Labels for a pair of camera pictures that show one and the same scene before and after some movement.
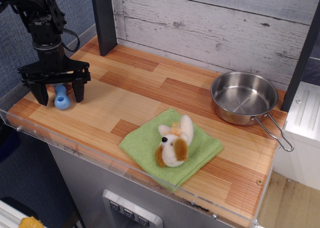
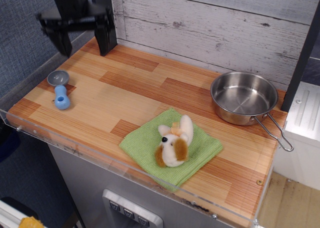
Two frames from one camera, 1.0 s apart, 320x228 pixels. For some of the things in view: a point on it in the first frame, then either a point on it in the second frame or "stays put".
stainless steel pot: (241, 98) stays put
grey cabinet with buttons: (104, 198) stays put
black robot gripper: (53, 66) → (72, 11)
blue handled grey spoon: (62, 101) stays put
